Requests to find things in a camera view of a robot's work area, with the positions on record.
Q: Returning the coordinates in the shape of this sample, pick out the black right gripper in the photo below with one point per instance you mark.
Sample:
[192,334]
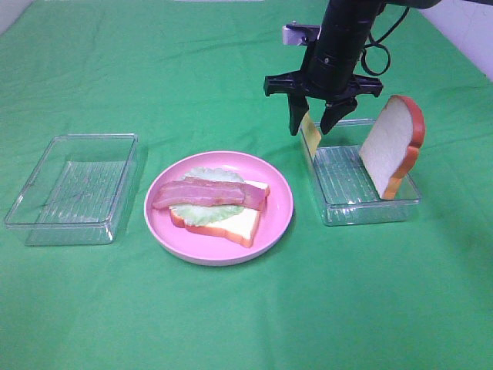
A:
[337,88]

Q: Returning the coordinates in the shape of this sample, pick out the yellow cheese slice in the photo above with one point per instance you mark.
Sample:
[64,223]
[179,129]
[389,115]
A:
[311,135]

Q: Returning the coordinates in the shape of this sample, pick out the bacon strip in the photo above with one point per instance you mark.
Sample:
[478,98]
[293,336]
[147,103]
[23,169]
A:
[256,194]
[169,194]

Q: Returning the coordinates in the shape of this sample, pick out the toast bread slice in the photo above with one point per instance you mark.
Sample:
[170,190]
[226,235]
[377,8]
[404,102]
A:
[393,145]
[240,229]

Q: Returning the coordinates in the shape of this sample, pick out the green lettuce leaf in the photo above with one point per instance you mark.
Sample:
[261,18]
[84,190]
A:
[197,215]

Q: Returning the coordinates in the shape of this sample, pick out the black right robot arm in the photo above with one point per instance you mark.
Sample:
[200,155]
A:
[327,70]

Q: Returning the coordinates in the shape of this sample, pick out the clear right plastic container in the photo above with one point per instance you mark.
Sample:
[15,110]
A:
[343,191]

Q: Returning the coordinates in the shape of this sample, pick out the clear plastic container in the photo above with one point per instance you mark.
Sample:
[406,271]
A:
[77,192]
[343,191]

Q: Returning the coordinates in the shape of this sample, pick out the pink round plate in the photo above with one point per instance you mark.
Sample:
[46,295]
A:
[217,251]

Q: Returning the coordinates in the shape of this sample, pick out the clear left plastic container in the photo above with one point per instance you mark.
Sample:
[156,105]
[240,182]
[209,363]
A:
[77,192]

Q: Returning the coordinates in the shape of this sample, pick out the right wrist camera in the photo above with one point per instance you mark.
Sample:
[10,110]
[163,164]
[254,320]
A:
[299,34]

